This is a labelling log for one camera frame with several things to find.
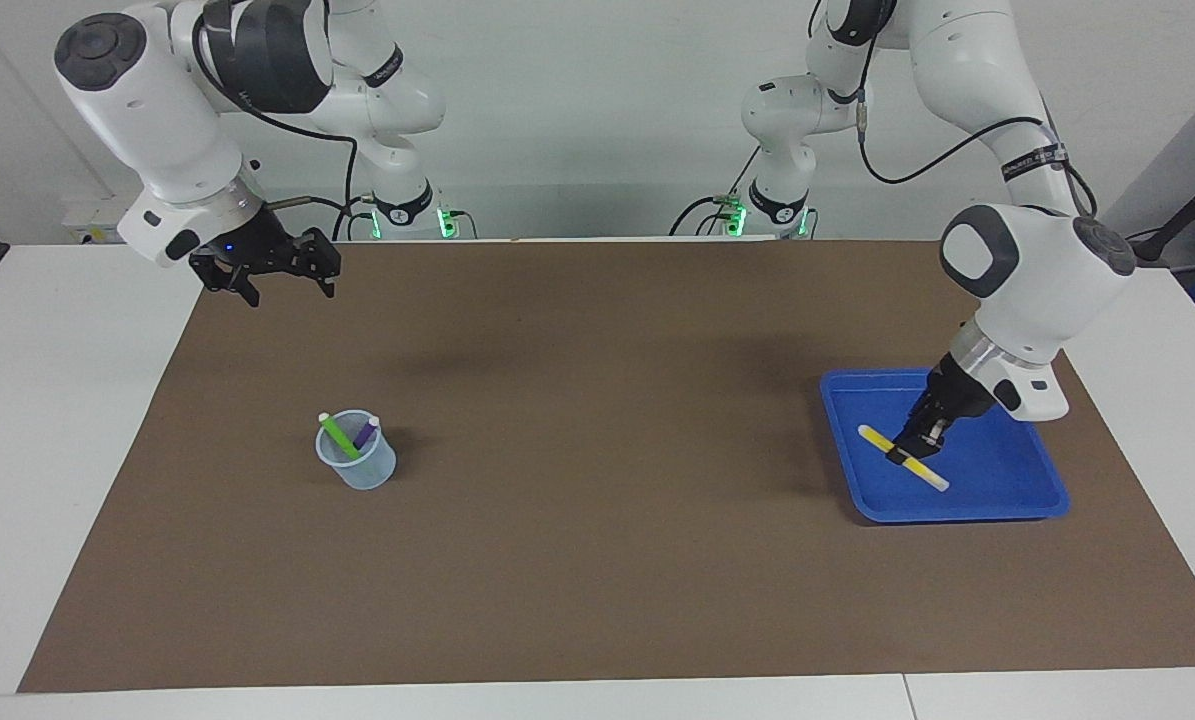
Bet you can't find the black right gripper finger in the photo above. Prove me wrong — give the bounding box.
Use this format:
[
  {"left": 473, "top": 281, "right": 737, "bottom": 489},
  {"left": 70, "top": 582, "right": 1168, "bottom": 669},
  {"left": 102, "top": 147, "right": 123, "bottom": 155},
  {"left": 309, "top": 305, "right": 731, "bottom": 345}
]
[
  {"left": 297, "top": 228, "right": 343, "bottom": 299},
  {"left": 189, "top": 258, "right": 261, "bottom": 308}
]

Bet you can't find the yellow pen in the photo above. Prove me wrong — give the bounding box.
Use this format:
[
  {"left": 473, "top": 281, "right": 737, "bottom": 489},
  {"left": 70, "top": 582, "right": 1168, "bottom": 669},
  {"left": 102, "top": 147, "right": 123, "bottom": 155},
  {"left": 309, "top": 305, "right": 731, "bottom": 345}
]
[{"left": 857, "top": 424, "right": 951, "bottom": 493}]

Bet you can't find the green pen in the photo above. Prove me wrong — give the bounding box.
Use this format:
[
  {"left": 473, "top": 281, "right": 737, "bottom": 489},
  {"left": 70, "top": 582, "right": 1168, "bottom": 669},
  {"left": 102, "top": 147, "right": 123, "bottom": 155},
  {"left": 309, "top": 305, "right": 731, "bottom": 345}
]
[{"left": 318, "top": 412, "right": 363, "bottom": 461}]

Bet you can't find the blue plastic tray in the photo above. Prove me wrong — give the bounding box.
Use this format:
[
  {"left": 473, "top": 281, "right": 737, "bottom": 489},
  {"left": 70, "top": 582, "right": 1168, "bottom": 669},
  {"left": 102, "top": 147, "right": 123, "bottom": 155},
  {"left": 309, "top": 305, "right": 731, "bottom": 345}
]
[{"left": 819, "top": 367, "right": 1071, "bottom": 525}]

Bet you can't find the clear plastic cup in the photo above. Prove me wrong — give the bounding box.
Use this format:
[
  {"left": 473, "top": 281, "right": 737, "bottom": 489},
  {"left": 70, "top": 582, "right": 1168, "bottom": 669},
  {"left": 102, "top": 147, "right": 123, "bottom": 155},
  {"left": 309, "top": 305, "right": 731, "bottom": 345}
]
[{"left": 315, "top": 408, "right": 398, "bottom": 491}]

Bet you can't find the black stand pole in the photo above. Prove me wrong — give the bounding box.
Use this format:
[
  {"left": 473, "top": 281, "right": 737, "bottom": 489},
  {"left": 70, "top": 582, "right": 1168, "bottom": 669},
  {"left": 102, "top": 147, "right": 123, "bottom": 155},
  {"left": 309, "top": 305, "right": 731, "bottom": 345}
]
[{"left": 1122, "top": 158, "right": 1195, "bottom": 267}]

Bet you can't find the brown table mat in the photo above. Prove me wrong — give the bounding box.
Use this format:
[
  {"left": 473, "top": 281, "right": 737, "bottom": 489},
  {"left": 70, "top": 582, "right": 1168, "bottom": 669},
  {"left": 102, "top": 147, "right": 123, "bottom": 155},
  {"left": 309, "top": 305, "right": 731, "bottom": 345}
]
[{"left": 17, "top": 238, "right": 1195, "bottom": 694}]

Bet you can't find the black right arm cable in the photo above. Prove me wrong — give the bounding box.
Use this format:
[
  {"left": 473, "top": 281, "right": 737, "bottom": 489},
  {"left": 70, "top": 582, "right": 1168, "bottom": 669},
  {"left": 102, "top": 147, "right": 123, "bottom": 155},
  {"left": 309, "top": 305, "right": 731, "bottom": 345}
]
[{"left": 192, "top": 20, "right": 378, "bottom": 241}]

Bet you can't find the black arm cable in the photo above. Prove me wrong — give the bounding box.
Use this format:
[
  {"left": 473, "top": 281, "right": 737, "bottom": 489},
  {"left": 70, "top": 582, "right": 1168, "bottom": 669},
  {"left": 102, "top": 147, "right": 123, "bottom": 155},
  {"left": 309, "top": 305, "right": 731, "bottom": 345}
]
[
  {"left": 192, "top": 20, "right": 378, "bottom": 241},
  {"left": 807, "top": 0, "right": 1098, "bottom": 216}
]

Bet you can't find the white wall socket box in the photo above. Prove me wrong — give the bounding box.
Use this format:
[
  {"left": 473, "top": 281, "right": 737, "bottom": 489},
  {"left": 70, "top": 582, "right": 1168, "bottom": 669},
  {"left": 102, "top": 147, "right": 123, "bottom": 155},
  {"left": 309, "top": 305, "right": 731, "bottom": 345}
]
[{"left": 62, "top": 195, "right": 175, "bottom": 244}]

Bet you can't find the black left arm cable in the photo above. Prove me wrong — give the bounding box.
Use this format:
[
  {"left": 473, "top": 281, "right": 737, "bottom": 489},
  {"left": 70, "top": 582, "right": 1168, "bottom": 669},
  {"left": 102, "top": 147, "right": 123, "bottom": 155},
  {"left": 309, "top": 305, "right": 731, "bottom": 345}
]
[{"left": 807, "top": 0, "right": 1098, "bottom": 216}]

